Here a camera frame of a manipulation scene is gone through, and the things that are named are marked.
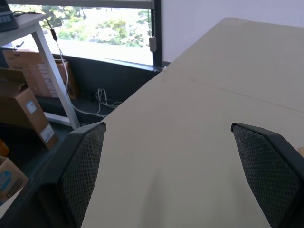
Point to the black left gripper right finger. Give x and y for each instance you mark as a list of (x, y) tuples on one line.
[(266, 175)]

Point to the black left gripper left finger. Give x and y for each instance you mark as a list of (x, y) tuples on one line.
[(79, 171)]

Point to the cardboard box with blue print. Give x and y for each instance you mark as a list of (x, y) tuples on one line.
[(9, 180)]

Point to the open brown cardboard box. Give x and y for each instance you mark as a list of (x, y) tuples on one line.
[(23, 111)]

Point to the white side table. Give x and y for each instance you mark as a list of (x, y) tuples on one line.
[(51, 71)]

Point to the large printed cardboard box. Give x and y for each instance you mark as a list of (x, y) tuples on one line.
[(35, 71)]

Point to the window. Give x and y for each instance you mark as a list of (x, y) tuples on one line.
[(99, 31)]

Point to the dark electronic device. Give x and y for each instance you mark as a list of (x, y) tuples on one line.
[(7, 16)]

